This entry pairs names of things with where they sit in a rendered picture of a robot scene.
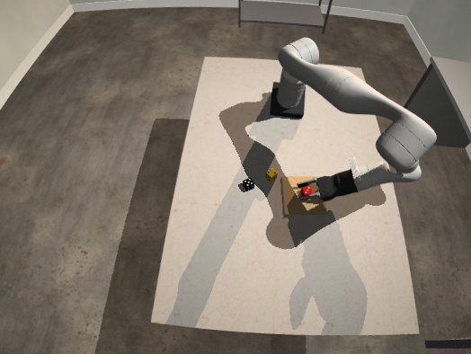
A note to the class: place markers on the tan square mat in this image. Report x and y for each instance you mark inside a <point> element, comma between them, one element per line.
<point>291,194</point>

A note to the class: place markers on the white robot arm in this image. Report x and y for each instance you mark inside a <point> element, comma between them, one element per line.
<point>403,143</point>

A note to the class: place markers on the black die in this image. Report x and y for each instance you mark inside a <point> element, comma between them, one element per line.
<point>248,184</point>

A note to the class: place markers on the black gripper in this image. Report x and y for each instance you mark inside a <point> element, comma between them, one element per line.
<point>330,188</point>

